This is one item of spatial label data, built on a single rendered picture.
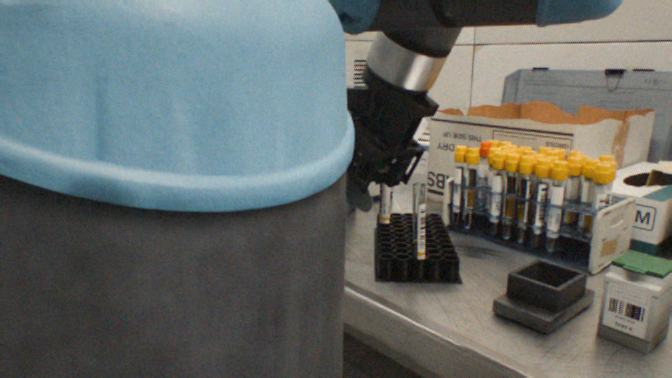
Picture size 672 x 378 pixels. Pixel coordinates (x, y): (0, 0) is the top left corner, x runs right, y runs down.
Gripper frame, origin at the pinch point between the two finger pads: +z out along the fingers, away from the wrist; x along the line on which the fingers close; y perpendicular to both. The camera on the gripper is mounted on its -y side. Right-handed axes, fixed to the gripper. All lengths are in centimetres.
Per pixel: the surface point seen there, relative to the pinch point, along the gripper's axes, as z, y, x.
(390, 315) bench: -5.4, 19.5, -8.4
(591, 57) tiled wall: -19, -4, 60
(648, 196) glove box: -16.3, 23.8, 26.2
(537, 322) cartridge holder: -11.8, 28.2, -1.5
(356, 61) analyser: -10.5, -17.3, 14.2
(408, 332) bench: -5.8, 21.9, -8.5
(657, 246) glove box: -12.4, 28.4, 25.6
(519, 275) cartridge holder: -12.6, 24.0, 0.5
